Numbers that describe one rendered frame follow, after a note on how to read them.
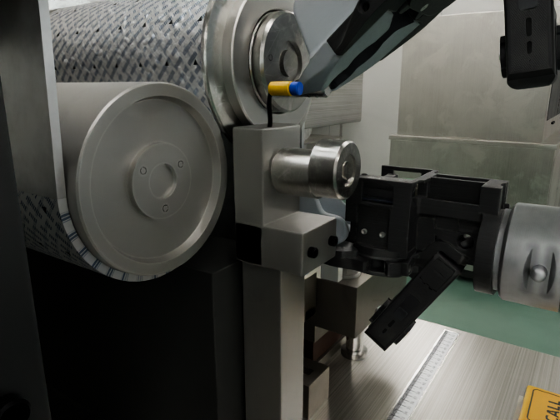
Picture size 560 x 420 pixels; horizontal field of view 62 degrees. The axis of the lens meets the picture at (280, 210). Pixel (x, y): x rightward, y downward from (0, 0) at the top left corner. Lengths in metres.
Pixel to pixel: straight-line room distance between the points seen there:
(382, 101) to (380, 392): 4.73
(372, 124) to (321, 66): 4.92
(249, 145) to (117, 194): 0.10
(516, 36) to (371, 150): 4.98
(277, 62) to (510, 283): 0.23
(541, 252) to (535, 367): 0.33
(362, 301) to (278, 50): 0.28
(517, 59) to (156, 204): 0.23
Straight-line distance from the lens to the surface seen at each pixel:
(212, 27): 0.34
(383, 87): 5.19
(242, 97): 0.34
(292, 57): 0.38
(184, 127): 0.31
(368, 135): 5.27
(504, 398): 0.60
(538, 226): 0.36
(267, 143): 0.32
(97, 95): 0.29
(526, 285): 0.37
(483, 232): 0.36
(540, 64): 0.31
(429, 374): 0.61
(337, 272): 0.50
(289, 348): 0.38
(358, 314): 0.51
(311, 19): 0.35
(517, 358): 0.68
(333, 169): 0.30
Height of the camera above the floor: 1.23
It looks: 15 degrees down
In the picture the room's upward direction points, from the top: straight up
